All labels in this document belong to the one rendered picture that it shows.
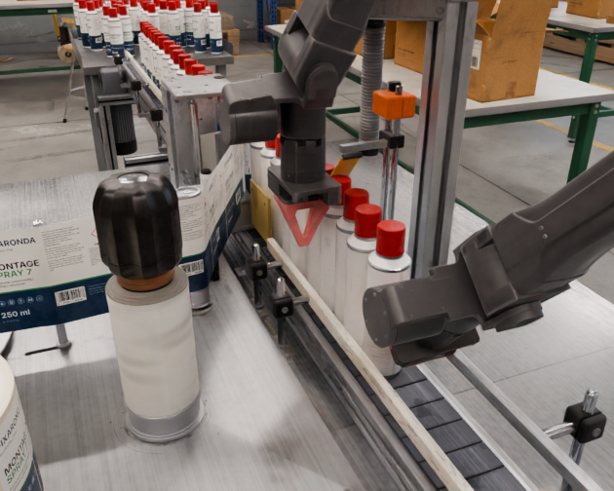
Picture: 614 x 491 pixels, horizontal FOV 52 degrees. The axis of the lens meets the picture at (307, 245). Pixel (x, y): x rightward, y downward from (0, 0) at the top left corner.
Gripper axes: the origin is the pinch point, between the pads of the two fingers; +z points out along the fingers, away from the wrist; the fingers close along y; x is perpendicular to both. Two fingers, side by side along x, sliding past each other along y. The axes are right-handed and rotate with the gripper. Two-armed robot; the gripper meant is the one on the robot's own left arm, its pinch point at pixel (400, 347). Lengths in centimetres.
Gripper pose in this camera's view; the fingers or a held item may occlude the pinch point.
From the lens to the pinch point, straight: 78.0
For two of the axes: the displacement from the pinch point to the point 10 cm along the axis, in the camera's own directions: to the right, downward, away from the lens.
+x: 3.0, 8.9, -3.5
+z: -2.4, 4.2, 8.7
